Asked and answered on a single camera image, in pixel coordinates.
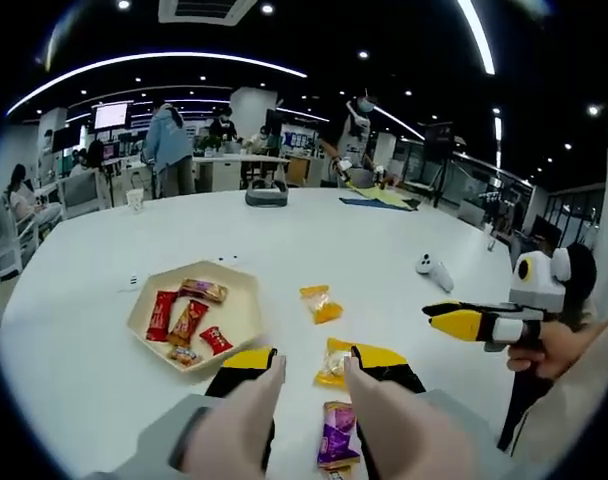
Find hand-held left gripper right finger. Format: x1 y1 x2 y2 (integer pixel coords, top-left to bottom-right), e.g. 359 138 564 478
351 344 510 480

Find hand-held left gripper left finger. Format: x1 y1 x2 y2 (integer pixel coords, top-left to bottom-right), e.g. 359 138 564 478
83 348 278 480

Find small red food packet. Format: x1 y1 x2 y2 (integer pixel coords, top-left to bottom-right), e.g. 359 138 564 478
199 325 235 355

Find small orange food packet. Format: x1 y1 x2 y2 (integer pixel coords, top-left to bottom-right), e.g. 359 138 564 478
167 345 203 367

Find pink food tongs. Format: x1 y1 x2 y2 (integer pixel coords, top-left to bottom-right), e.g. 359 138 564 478
176 353 480 480

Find cream hexagonal container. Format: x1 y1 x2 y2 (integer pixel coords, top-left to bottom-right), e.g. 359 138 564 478
127 259 263 384

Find yellow food packet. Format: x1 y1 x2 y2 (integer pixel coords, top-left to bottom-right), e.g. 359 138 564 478
312 337 358 389
298 284 344 326

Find orange brown food bar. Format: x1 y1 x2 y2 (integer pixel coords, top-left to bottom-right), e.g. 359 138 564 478
166 299 210 347

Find purple food packet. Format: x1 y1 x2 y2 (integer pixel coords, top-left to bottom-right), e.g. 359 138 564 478
316 400 361 470

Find brown purple-label food bar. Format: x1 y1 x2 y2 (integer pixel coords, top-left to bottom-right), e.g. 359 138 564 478
177 277 229 305

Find long red food bar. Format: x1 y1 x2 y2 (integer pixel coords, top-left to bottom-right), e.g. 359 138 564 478
145 289 179 343

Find person's right hand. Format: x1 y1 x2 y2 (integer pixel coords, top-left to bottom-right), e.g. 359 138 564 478
506 319 585 380

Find white controller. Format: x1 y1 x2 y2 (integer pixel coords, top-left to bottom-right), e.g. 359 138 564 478
415 253 455 294

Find yellow cloth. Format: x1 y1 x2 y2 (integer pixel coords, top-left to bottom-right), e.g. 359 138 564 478
351 185 410 202

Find blue cloth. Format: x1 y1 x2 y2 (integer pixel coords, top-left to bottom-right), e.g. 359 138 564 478
338 195 420 212

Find black screen on tripod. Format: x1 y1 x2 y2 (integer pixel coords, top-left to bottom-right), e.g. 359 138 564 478
422 121 456 209

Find grey headset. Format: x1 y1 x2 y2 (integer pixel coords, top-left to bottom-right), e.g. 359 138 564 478
244 178 290 209

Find white desk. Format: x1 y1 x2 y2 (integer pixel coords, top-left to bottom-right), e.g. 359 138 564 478
191 153 291 194

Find curved ceiling light strip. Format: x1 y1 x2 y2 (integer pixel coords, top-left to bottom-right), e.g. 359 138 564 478
6 51 309 115
456 0 496 76

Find white office chair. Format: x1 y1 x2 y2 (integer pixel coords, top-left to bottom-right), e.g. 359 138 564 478
0 199 41 282

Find small hanging lit screen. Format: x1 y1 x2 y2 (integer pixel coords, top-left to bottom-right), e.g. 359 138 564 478
93 102 131 131

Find ceiling air vent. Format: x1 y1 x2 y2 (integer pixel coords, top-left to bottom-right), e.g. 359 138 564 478
157 0 258 25

